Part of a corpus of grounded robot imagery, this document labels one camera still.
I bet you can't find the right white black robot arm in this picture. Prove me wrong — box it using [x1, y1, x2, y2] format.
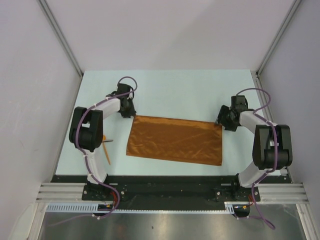
[216, 95, 293, 201]

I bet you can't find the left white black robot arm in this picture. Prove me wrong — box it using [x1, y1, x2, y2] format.
[68, 83, 136, 200]

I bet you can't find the orange wooden spoon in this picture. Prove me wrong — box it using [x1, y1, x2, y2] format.
[102, 135, 111, 165]

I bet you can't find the left aluminium frame post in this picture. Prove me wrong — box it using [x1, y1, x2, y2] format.
[36, 0, 84, 78]

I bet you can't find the orange cloth napkin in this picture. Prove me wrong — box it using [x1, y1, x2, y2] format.
[126, 116, 223, 166]

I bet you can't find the white slotted cable duct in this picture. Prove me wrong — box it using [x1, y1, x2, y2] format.
[46, 203, 234, 214]

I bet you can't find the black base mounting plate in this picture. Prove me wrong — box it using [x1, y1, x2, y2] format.
[51, 173, 292, 211]

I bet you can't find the right aluminium frame rail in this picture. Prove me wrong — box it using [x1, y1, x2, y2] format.
[251, 71, 311, 240]

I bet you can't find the aluminium frame post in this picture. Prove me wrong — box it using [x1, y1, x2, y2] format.
[36, 0, 84, 78]
[255, 0, 303, 78]

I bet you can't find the right aluminium frame post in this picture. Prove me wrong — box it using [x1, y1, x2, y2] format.
[255, 0, 303, 78]

